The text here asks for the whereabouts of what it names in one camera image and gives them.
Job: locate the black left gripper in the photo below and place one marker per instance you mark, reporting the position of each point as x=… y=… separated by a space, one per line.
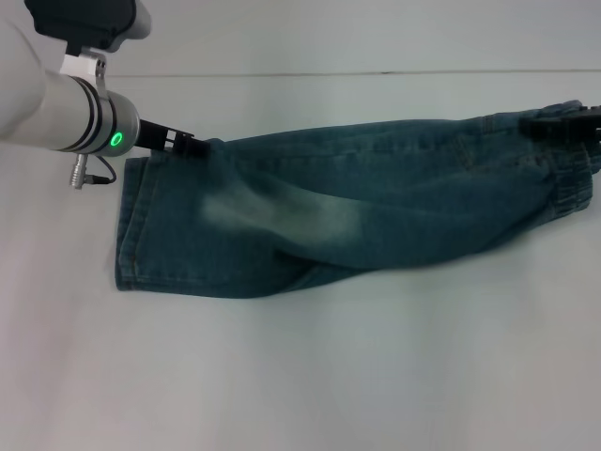
x=155 y=136

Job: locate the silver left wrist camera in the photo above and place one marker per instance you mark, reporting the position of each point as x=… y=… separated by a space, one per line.
x=136 y=23

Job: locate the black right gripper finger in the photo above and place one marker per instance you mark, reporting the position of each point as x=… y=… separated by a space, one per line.
x=596 y=157
x=573 y=127

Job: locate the blue denim shorts with print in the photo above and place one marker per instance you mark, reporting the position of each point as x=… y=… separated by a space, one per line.
x=328 y=197

